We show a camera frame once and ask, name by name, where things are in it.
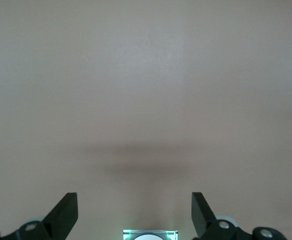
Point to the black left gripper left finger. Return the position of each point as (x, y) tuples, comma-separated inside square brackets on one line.
[(58, 220)]

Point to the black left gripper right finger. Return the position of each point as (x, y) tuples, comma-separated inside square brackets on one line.
[(206, 222)]

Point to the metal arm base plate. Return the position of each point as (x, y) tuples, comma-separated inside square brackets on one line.
[(128, 235)]

